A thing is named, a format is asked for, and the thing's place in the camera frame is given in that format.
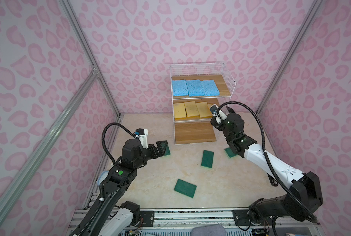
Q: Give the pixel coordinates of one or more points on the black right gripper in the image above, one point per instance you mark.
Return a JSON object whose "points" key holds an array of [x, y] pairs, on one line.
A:
{"points": [[215, 124]]}

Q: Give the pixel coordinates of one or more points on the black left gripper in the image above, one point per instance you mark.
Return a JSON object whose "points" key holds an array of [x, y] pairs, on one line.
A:
{"points": [[160, 151]]}

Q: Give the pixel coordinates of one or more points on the green scouring pad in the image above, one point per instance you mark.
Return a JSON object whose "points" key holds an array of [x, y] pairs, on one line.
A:
{"points": [[185, 188], [165, 148]]}

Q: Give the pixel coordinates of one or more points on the small yellow sponge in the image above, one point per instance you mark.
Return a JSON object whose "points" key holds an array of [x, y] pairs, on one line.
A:
{"points": [[179, 111]]}

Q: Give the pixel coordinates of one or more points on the blue sponge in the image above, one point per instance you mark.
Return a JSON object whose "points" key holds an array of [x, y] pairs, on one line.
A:
{"points": [[179, 88], [195, 88], [210, 88]]}

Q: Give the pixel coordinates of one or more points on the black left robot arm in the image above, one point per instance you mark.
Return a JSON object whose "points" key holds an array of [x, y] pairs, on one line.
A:
{"points": [[120, 176]]}

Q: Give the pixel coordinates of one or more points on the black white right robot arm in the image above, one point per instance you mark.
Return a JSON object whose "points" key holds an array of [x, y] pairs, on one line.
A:
{"points": [[303, 194]]}

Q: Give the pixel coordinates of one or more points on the green sponge right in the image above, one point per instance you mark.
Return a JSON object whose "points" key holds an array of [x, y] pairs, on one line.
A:
{"points": [[230, 153]]}

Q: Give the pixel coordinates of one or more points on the green sponge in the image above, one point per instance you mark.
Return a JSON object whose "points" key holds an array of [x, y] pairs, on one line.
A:
{"points": [[230, 153], [207, 159]]}

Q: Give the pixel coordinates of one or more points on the green sponge middle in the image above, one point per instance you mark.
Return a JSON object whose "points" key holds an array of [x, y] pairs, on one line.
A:
{"points": [[207, 159]]}

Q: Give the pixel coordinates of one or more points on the green scouring pad front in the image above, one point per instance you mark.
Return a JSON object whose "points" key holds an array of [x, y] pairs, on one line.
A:
{"points": [[185, 188]]}

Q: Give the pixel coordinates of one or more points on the light blue kitchen timer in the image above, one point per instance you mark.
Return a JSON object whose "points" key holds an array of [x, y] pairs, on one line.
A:
{"points": [[102, 177]]}

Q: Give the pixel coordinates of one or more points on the grey chair back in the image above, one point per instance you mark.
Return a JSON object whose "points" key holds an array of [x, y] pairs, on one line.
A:
{"points": [[209, 230]]}

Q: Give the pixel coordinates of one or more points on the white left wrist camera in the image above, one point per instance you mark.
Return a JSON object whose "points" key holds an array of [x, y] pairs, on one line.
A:
{"points": [[141, 134]]}

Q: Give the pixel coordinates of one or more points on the white wire wooden shelf rack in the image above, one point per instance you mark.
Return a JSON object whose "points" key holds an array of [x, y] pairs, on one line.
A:
{"points": [[195, 129]]}

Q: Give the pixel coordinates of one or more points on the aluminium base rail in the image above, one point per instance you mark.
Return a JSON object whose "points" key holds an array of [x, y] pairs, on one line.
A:
{"points": [[181, 222]]}

